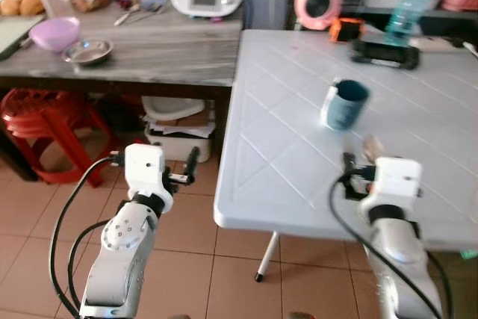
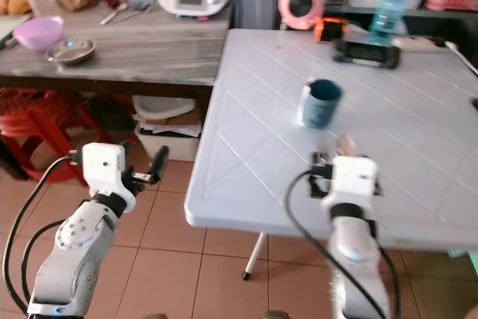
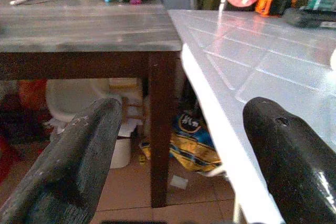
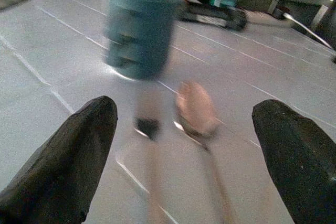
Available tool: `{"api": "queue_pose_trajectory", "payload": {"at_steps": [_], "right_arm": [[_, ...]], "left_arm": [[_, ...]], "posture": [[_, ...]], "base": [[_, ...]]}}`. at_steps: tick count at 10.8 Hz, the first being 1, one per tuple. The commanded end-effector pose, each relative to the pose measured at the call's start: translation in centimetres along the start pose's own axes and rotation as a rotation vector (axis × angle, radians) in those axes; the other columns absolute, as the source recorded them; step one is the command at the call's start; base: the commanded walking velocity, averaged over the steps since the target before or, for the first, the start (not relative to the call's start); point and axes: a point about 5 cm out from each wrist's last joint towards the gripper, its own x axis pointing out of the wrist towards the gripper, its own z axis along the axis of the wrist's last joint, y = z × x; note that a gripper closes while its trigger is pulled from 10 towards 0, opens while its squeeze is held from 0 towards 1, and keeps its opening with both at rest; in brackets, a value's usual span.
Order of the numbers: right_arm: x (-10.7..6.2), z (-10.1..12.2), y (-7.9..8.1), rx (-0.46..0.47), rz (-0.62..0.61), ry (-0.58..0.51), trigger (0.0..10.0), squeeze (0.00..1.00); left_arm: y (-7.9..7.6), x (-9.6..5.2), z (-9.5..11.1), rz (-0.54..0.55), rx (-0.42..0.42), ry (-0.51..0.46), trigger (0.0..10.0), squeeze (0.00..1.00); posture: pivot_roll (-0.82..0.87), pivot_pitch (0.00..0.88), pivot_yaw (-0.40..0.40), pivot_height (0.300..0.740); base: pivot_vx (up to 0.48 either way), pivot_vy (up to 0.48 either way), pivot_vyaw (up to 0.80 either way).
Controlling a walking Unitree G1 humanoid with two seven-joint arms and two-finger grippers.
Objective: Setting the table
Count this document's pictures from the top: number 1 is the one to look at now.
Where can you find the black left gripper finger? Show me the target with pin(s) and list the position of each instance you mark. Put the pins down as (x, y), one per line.
(193, 163)

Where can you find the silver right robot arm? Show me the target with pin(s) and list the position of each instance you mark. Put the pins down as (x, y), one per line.
(399, 259)

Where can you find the white storage box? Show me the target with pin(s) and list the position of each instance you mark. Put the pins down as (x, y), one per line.
(178, 140)

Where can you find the dark teal mug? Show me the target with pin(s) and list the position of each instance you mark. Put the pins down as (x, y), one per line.
(345, 108)

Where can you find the flat black device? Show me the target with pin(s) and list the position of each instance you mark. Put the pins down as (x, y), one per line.
(385, 54)

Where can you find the white table leg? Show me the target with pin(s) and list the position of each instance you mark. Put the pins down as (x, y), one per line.
(267, 255)

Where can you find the orange and black gadget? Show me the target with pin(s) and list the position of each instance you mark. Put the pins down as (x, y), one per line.
(346, 30)

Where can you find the red plastic stool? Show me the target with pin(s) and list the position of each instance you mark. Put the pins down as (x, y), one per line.
(45, 121)

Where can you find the shallow steel bowl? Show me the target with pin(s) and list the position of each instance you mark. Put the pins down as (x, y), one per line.
(87, 52)

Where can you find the round pink appliance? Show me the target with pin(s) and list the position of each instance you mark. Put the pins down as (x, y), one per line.
(317, 4)

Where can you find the teal plastic water bottle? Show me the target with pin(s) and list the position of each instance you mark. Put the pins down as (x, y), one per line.
(408, 9)

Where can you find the large lilac plastic bowl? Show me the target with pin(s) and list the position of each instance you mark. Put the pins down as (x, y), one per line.
(54, 33)

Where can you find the yellow mango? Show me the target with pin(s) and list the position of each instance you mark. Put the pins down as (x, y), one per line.
(10, 4)
(32, 4)

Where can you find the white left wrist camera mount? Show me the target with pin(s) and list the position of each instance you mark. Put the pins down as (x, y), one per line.
(144, 169)

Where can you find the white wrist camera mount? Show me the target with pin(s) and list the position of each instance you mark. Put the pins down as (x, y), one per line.
(144, 169)
(396, 181)

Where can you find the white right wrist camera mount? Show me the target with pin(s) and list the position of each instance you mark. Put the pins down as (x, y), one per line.
(396, 181)

